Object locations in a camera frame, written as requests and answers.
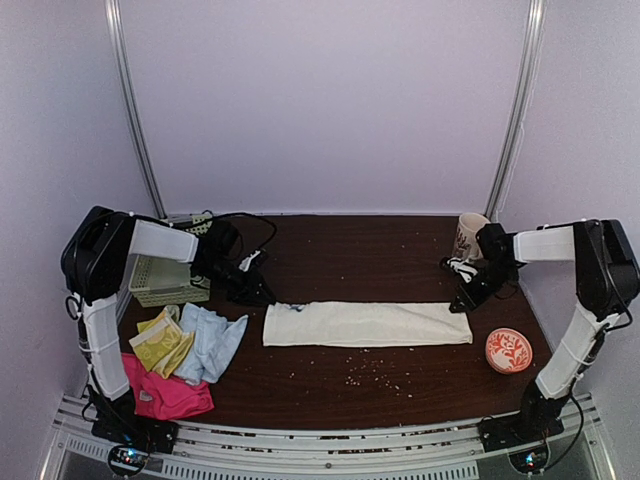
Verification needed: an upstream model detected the aluminium frame post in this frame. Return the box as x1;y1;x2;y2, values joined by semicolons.
485;0;547;220
104;0;167;218

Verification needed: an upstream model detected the light blue towel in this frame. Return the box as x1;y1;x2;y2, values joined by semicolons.
173;303;249;386

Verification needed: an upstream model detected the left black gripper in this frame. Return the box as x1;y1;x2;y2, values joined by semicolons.
195;257;277;306

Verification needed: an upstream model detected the cream white towel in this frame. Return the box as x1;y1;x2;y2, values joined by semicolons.
262;301;473;348

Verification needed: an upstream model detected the left aluminium frame post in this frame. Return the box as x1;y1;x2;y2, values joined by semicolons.
104;0;167;218

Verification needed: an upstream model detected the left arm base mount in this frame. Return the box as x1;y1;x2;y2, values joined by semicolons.
91;412;179;454

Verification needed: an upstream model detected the cream patterned mug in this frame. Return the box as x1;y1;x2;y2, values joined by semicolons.
452;212;490;262

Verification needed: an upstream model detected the red white patterned bowl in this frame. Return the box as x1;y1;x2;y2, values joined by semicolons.
485;328;533;375

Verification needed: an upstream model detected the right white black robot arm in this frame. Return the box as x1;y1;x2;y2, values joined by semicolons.
440;219;639;442

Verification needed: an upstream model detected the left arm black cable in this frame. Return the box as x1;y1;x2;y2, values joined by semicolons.
63;212;279;321

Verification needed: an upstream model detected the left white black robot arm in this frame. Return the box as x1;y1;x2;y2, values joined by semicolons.
61;206;276;444

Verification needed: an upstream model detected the pink towel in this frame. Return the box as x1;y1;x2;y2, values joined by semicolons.
121;353;214;421

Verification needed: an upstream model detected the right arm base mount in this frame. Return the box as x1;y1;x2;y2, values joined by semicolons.
477;412;564;452

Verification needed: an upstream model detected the yellow patterned towel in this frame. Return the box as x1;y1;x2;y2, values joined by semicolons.
129;305;195;379

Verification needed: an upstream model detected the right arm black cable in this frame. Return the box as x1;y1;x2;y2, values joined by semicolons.
544;299;634;451

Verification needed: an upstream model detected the aluminium front rail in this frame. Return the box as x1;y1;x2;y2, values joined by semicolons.
37;392;619;480

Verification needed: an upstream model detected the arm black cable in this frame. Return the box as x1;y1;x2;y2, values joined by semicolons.
544;299;634;451
63;212;279;321

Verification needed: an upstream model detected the green plastic basket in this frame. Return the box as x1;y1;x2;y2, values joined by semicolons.
128;212;209;307

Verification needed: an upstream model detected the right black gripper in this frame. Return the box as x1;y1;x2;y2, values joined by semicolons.
451;261;518;312

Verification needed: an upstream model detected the right aluminium frame post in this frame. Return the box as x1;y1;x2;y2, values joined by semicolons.
485;0;547;220

